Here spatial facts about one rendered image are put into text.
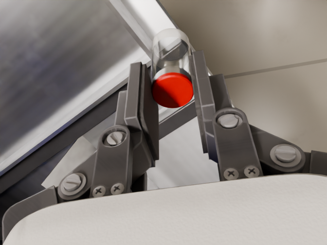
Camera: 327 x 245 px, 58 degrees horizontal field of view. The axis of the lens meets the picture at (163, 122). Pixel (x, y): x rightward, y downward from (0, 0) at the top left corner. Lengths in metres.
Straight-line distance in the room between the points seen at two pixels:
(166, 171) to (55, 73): 0.18
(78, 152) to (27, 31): 0.14
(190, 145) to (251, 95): 1.02
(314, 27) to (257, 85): 0.30
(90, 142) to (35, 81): 0.09
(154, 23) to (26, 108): 0.17
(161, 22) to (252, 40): 0.99
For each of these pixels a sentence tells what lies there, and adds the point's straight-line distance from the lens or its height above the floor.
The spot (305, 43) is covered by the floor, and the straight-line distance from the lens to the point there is 1.34.
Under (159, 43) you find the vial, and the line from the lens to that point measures 0.16.
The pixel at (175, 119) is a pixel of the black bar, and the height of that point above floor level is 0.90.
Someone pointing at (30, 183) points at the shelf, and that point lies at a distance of 0.43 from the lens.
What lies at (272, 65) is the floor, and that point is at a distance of 1.32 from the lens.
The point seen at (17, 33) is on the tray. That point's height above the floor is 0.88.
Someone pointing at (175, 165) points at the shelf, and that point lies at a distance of 0.37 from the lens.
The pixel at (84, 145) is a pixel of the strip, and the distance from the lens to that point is 0.36.
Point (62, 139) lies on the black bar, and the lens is 0.34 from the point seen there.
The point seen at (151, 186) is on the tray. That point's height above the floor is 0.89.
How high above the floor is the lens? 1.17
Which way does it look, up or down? 59 degrees down
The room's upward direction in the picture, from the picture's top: 180 degrees clockwise
